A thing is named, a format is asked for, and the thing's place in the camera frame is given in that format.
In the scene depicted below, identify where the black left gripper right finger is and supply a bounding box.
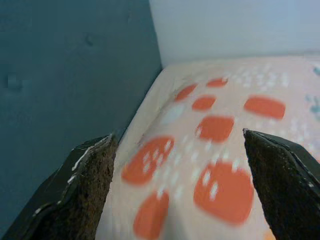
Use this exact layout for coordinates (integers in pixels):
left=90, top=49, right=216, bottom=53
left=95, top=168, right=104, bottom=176
left=242, top=127, right=320, bottom=240

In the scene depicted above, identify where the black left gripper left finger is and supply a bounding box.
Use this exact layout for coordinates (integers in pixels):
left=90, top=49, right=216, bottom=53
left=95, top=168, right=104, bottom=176
left=0, top=133, right=118, bottom=240

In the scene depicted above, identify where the pink pillow with orange spots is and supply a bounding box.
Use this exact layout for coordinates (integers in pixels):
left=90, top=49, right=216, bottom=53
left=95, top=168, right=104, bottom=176
left=96, top=57, right=320, bottom=240

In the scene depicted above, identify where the dark teal upholstered headboard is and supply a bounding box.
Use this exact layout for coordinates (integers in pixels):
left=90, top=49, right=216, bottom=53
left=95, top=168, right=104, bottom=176
left=0, top=0, right=163, bottom=240

